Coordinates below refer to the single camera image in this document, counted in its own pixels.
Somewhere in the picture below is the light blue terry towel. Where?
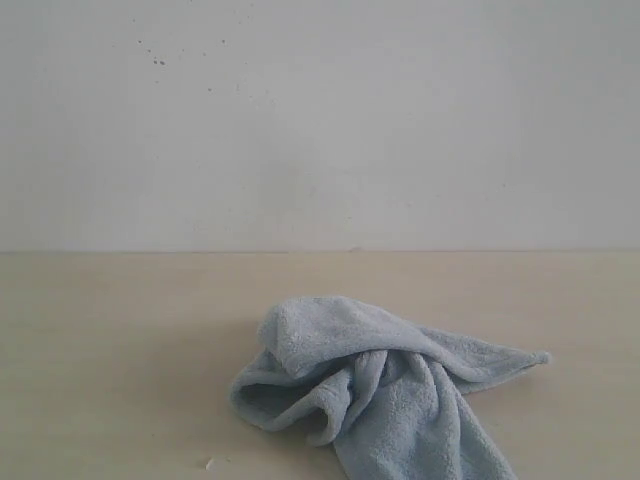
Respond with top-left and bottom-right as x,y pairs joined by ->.
230,296 -> 550,479

